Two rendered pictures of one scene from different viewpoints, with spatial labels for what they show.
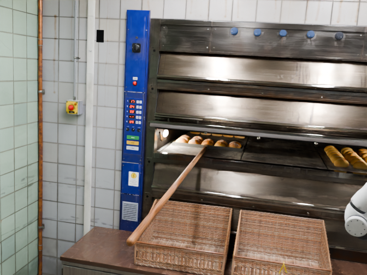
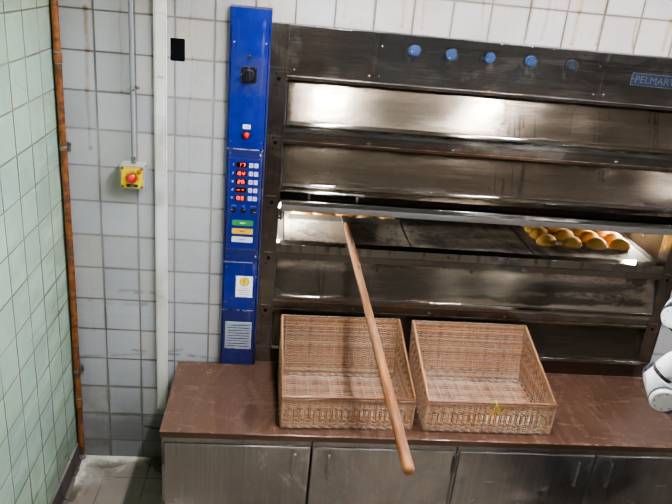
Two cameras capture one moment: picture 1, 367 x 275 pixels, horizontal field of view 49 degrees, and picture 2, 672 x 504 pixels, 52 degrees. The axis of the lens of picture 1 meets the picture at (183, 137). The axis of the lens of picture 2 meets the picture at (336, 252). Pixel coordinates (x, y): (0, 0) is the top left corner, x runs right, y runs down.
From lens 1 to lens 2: 0.96 m
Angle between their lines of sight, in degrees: 21
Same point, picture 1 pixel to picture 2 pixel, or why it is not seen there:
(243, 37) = (428, 61)
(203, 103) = (360, 165)
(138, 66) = (252, 107)
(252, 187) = (429, 287)
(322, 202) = (526, 301)
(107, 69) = (193, 108)
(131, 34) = (239, 50)
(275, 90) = (472, 145)
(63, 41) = (103, 57)
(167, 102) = (300, 165)
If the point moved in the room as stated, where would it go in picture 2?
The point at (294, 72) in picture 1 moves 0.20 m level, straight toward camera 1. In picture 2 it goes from (501, 118) to (514, 129)
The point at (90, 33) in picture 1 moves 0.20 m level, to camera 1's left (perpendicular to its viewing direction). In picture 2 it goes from (160, 44) to (106, 40)
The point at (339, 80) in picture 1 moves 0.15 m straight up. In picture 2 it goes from (565, 132) to (573, 96)
